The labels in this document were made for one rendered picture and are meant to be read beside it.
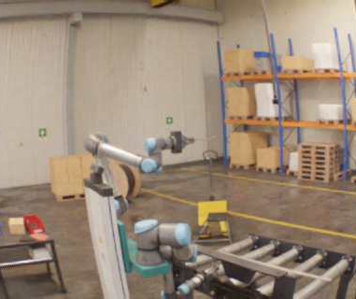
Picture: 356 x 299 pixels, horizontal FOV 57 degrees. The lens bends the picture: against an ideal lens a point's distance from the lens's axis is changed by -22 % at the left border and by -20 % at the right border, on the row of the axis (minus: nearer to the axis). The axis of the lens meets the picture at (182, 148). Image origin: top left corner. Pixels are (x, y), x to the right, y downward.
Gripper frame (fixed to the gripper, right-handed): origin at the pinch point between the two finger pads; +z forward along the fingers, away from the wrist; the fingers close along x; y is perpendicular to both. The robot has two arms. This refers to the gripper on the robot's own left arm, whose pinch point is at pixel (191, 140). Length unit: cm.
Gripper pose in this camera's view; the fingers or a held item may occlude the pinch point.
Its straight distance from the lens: 249.4
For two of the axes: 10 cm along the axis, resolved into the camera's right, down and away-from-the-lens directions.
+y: 5.9, 0.6, -8.1
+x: -0.4, -9.9, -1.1
